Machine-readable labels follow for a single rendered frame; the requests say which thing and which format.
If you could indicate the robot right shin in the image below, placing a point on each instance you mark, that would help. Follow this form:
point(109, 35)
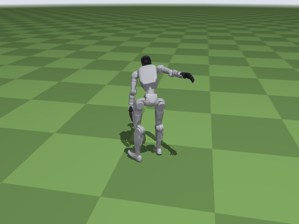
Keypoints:
point(159, 137)

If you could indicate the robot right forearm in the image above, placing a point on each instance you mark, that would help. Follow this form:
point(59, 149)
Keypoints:
point(176, 73)

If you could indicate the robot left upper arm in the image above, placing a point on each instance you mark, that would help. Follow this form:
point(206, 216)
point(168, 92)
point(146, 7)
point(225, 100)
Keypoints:
point(134, 77)

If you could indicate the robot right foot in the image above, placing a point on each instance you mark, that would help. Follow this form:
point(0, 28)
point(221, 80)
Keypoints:
point(158, 151)

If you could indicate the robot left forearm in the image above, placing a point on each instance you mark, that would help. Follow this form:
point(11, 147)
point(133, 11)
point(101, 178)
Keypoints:
point(131, 100)

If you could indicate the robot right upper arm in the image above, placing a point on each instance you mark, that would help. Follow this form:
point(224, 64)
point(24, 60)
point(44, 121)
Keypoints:
point(162, 69)

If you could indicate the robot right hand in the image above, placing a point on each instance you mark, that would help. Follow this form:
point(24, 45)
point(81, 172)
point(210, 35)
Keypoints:
point(187, 75)

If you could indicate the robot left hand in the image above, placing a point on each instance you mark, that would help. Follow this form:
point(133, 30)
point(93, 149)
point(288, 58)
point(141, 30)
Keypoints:
point(130, 112)

